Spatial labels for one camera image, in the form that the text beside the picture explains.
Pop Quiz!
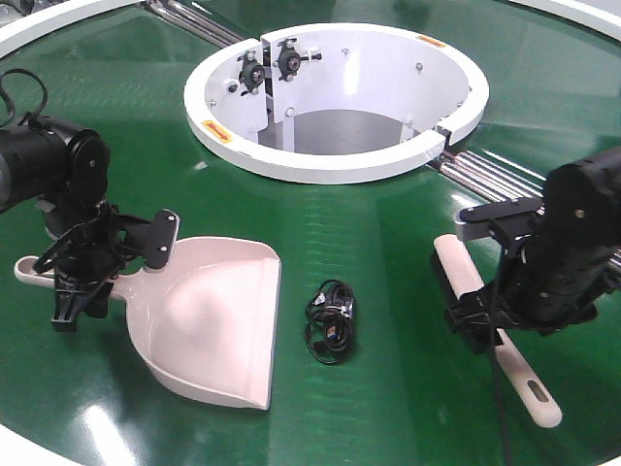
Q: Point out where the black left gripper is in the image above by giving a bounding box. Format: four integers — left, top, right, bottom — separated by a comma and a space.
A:
33, 201, 151, 333

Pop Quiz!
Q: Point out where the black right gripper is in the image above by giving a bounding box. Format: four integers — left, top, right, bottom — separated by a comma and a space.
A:
444, 285, 597, 354

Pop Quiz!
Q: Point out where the pink hand brush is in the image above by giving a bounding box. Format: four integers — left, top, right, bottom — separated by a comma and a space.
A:
433, 234, 563, 428

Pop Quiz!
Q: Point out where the pink plastic dustpan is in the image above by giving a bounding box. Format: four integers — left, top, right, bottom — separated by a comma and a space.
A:
14, 236, 282, 412

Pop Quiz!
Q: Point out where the black cable bundle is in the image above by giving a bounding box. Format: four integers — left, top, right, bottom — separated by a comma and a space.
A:
304, 279, 357, 366

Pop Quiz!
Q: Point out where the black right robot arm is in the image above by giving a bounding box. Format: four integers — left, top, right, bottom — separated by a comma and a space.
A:
445, 147, 620, 353

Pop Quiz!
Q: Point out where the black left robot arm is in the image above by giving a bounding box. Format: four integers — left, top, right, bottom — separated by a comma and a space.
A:
1, 90, 162, 332

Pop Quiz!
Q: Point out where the green conveyor belt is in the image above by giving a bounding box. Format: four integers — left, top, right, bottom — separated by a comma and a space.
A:
1, 6, 620, 465

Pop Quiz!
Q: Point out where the steel rollers right seam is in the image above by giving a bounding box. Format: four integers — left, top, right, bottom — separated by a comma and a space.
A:
426, 148, 621, 273

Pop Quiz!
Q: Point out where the steel rollers seam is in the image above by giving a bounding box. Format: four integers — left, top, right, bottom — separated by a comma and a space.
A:
143, 0, 245, 48
426, 148, 621, 273

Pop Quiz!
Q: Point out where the left black bearing block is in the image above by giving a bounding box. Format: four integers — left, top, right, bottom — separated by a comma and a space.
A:
238, 50, 265, 95

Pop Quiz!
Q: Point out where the black bearing block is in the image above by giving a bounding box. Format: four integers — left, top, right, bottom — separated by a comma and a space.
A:
238, 50, 265, 95
276, 38, 322, 82

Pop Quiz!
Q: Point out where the steel rollers top seam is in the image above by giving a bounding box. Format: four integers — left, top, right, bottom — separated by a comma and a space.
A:
143, 0, 245, 48

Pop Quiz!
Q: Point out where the right black bearing block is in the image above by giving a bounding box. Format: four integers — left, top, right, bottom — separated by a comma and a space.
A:
276, 38, 322, 82

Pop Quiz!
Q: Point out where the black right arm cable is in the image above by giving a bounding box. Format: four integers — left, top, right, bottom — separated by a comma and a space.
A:
487, 232, 516, 466

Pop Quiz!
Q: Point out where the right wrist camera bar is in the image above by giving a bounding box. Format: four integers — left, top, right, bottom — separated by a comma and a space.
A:
454, 197, 542, 243

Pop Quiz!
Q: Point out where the white inner conveyor ring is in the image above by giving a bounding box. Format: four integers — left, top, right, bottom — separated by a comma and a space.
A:
182, 22, 490, 185

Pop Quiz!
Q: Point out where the white outer conveyor rail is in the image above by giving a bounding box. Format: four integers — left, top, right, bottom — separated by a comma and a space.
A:
1, 0, 620, 58

